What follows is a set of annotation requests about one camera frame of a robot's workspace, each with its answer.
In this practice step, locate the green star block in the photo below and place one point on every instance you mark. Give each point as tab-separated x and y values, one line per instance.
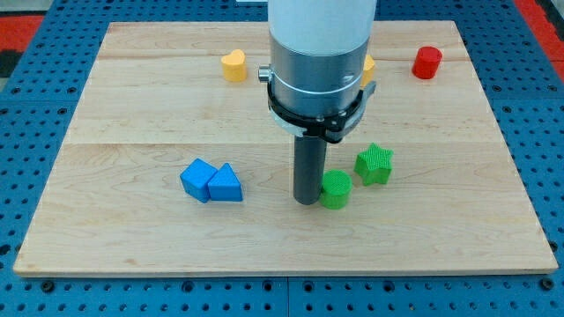
374	165

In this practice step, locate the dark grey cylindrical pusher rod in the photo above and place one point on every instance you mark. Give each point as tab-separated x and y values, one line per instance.
308	166

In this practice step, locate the black clamp ring bracket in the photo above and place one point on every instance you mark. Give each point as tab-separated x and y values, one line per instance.
331	129

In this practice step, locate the yellow heart block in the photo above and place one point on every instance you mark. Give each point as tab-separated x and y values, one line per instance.
234	66

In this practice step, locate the green cylinder block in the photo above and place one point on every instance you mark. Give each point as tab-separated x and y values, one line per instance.
336	188

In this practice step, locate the light wooden board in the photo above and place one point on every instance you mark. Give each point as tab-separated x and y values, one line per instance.
156	99

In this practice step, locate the yellow hexagon block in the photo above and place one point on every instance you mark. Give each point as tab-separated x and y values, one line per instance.
368	71

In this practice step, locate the red cylinder block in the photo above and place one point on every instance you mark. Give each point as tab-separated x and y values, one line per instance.
427	62

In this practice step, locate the blue cube block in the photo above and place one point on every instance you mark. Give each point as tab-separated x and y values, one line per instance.
195	178

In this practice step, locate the blue triangle block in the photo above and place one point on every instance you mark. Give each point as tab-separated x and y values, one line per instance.
225	186

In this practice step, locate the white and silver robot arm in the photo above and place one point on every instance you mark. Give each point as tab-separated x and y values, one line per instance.
318	49

